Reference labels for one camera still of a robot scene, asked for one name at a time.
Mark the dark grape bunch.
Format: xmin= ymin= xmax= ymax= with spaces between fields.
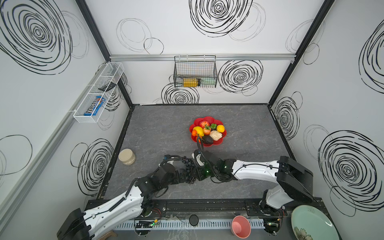
xmin=182 ymin=156 xmax=197 ymax=184

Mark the dark avocado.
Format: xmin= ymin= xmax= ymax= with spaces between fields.
xmin=202 ymin=135 xmax=214 ymax=145

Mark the cream starfruit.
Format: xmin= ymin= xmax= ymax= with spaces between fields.
xmin=210 ymin=130 xmax=223 ymax=141

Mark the yellow lemon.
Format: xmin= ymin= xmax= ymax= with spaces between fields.
xmin=193 ymin=126 xmax=204 ymax=137

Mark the small yellow fruit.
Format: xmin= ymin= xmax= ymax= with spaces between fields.
xmin=216 ymin=125 xmax=226 ymax=133

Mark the red apple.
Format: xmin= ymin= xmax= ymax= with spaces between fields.
xmin=200 ymin=120 xmax=210 ymax=129

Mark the red flower fruit bowl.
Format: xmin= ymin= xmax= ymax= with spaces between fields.
xmin=189 ymin=117 xmax=227 ymax=147

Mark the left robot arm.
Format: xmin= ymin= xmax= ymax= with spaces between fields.
xmin=57 ymin=163 xmax=194 ymax=240

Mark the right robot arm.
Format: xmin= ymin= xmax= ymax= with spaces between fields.
xmin=192 ymin=150 xmax=316 ymax=216

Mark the black round knob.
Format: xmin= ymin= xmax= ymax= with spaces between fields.
xmin=189 ymin=214 xmax=199 ymax=227

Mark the beige round container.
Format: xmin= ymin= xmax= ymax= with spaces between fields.
xmin=118 ymin=149 xmax=136 ymax=166

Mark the pink cup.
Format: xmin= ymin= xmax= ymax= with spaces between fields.
xmin=231 ymin=216 xmax=251 ymax=239

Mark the brown woven mat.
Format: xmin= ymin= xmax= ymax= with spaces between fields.
xmin=99 ymin=231 xmax=118 ymax=240

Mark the green bottle in basket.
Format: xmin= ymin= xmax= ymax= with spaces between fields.
xmin=199 ymin=77 xmax=217 ymax=88

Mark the yellow box in basket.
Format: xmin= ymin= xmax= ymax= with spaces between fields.
xmin=183 ymin=78 xmax=200 ymax=88

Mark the blue candy packet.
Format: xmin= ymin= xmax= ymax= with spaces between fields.
xmin=84 ymin=96 xmax=105 ymax=116

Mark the black remote control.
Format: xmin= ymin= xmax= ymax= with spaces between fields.
xmin=98 ymin=83 xmax=117 ymax=92

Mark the green floral plate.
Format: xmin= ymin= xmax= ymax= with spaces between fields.
xmin=291 ymin=205 xmax=341 ymax=240

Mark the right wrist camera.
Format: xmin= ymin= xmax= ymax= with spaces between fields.
xmin=193 ymin=153 xmax=205 ymax=168

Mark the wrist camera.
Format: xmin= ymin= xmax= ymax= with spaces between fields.
xmin=162 ymin=155 xmax=183 ymax=165
xmin=193 ymin=153 xmax=205 ymax=168

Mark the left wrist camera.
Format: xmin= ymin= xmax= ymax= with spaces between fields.
xmin=162 ymin=155 xmax=183 ymax=165

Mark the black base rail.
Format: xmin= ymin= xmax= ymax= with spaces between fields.
xmin=85 ymin=197 xmax=328 ymax=219

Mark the white slotted cable duct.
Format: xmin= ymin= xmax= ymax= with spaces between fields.
xmin=113 ymin=218 xmax=266 ymax=231

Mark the black wire basket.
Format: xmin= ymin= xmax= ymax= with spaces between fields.
xmin=173 ymin=55 xmax=218 ymax=88

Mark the white wire shelf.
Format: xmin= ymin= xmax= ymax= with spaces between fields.
xmin=73 ymin=62 xmax=124 ymax=124

